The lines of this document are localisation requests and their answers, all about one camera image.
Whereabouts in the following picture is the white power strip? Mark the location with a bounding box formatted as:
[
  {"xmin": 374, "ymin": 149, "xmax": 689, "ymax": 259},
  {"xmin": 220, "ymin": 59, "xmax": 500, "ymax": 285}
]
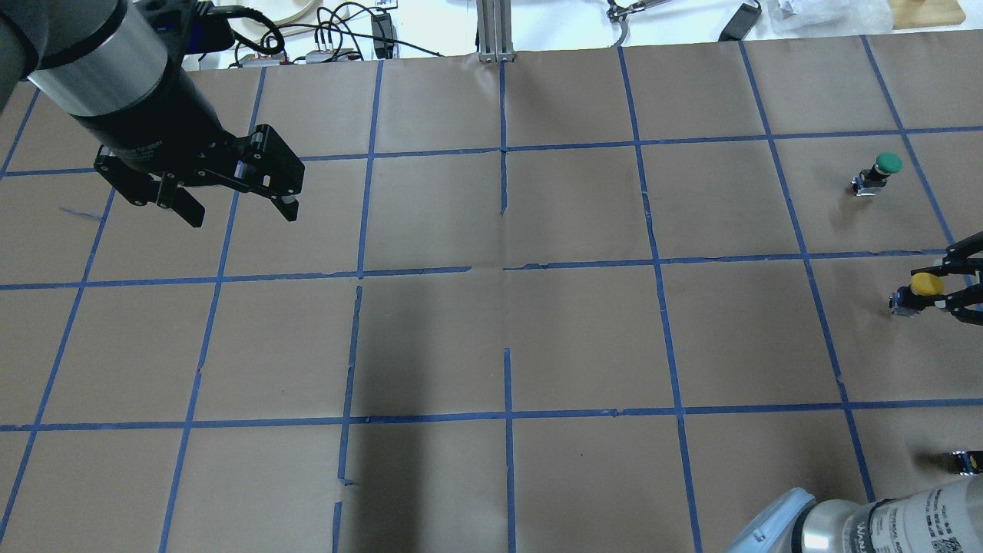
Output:
[{"xmin": 227, "ymin": 48, "xmax": 362, "ymax": 69}]

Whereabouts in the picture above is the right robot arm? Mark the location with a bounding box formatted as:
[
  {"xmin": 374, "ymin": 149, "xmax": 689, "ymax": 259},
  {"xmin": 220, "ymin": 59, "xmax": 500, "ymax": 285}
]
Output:
[{"xmin": 728, "ymin": 233, "xmax": 982, "ymax": 552}]

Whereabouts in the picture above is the black power adapter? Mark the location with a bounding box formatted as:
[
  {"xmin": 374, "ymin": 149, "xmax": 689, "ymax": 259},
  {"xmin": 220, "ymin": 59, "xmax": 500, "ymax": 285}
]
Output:
[{"xmin": 371, "ymin": 10, "xmax": 397, "ymax": 59}]

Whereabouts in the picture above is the wooden board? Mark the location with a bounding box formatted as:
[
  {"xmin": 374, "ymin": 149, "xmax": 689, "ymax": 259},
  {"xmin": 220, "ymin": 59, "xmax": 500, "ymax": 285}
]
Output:
[{"xmin": 888, "ymin": 0, "xmax": 966, "ymax": 31}]

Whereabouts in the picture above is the small black yellow switch block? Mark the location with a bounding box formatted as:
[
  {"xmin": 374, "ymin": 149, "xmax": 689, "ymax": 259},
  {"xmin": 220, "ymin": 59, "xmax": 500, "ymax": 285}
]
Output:
[{"xmin": 949, "ymin": 449, "xmax": 983, "ymax": 476}]

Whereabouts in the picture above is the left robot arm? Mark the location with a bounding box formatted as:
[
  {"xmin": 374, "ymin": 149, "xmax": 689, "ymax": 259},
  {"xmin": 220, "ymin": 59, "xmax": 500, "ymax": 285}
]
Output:
[{"xmin": 2, "ymin": 1, "xmax": 305, "ymax": 227}]

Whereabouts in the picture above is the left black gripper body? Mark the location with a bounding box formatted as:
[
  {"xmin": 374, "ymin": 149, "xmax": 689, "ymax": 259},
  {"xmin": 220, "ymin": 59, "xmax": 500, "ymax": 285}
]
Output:
[{"xmin": 73, "ymin": 69, "xmax": 254, "ymax": 208}]

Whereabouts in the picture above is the aluminium frame post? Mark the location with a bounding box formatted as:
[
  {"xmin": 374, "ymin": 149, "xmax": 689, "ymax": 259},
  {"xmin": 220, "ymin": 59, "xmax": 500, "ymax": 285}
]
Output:
[{"xmin": 476, "ymin": 0, "xmax": 515, "ymax": 64}]

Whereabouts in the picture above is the yellow push button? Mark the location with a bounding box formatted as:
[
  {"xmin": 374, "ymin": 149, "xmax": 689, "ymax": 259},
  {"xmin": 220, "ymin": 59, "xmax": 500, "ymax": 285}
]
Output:
[{"xmin": 889, "ymin": 273, "xmax": 945, "ymax": 317}]

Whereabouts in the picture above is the green push button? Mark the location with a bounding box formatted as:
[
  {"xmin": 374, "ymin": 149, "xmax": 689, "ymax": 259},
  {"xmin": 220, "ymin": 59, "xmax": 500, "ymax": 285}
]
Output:
[{"xmin": 851, "ymin": 153, "xmax": 905, "ymax": 198}]

